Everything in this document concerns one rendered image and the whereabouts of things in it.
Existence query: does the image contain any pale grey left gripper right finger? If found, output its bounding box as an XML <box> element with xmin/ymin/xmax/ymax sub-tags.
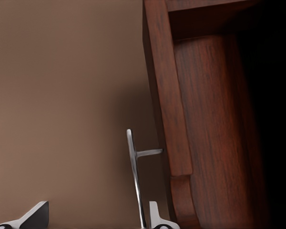
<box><xmin>149</xmin><ymin>201</ymin><xmax>181</xmax><ymax>229</ymax></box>

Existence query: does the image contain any dark red wooden drawer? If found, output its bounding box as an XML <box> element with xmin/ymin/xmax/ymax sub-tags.
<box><xmin>142</xmin><ymin>0</ymin><xmax>193</xmax><ymax>222</ymax></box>

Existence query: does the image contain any dark red wooden drawer cabinet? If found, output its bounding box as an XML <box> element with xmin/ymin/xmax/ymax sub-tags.
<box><xmin>166</xmin><ymin>0</ymin><xmax>275</xmax><ymax>229</ymax></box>

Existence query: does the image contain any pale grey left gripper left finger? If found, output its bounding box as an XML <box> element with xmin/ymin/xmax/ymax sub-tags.
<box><xmin>0</xmin><ymin>200</ymin><xmax>50</xmax><ymax>229</ymax></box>

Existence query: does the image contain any silver metal drawer handle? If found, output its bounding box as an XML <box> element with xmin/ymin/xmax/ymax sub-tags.
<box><xmin>126</xmin><ymin>129</ymin><xmax>163</xmax><ymax>229</ymax></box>

